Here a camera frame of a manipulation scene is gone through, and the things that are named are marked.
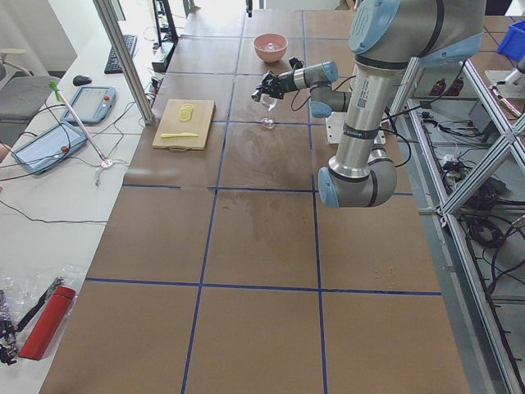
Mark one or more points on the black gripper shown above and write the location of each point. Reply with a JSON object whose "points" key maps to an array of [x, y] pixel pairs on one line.
{"points": [[284, 83]]}

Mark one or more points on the steel jigger measuring cup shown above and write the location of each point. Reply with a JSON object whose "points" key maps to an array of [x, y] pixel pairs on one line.
{"points": [[257, 95]]}

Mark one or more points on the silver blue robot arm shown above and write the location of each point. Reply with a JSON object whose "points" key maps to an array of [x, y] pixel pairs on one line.
{"points": [[384, 36]]}

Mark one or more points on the clear wine glass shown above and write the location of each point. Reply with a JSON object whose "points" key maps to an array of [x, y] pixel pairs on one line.
{"points": [[269, 104]]}

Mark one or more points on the clear ice cubes pile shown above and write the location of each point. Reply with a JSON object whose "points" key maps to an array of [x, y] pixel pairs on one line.
{"points": [[271, 47]]}

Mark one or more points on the pink bowl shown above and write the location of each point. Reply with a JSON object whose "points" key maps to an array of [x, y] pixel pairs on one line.
{"points": [[270, 57]]}

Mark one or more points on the yellow plastic knife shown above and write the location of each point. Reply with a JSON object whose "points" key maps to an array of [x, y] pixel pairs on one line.
{"points": [[178, 135]]}

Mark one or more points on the blue teach pendant far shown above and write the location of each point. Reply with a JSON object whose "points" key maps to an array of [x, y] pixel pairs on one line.
{"points": [[93, 104]]}

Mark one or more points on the blue teach pendant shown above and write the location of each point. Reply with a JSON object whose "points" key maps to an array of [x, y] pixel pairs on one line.
{"points": [[93, 104], [48, 149]]}

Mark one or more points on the pink rod with green tip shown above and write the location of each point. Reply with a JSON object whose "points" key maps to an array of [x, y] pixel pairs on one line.
{"points": [[106, 161]]}

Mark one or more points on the black computer mouse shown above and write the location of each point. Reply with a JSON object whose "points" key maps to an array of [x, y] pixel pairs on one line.
{"points": [[81, 80]]}

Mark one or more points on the blue teach pendant near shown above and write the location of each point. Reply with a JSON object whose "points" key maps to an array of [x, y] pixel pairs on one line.
{"points": [[48, 149]]}

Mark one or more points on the grey office chair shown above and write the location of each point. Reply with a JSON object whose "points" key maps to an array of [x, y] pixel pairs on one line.
{"points": [[22, 96]]}

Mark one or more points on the blue storage bin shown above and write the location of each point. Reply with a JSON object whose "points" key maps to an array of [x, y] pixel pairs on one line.
{"points": [[512, 45]]}

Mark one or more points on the red thermos bottle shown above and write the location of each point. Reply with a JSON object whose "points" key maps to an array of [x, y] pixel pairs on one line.
{"points": [[55, 310]]}

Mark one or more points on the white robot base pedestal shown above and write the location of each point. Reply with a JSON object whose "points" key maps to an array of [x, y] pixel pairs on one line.
{"points": [[335, 124]]}

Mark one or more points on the aluminium frame post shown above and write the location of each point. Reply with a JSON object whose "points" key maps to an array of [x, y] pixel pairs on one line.
{"points": [[108, 17]]}

